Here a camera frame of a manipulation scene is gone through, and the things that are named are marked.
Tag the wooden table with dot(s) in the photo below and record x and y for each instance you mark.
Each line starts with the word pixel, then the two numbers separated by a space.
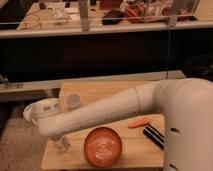
pixel 138 152

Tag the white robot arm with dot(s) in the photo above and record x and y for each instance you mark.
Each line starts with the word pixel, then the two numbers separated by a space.
pixel 186 104

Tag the black bag on bench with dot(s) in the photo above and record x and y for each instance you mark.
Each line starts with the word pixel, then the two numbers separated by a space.
pixel 112 17

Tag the translucent plastic cup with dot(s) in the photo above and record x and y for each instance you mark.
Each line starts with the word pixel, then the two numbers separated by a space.
pixel 72 100

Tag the red tool on bench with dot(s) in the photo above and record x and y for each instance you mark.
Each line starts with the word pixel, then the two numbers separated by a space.
pixel 135 13

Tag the black crate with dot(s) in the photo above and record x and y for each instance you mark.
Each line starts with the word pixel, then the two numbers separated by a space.
pixel 200 66

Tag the orange ribbed bowl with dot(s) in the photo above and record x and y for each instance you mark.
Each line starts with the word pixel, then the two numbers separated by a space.
pixel 102 147

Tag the black striped rectangular block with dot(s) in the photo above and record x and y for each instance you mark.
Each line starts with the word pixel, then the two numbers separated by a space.
pixel 154 135

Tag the grey metal post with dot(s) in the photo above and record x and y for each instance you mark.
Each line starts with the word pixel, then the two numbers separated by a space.
pixel 83 9

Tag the orange carrot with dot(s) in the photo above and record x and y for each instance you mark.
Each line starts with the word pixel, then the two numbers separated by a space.
pixel 139 123

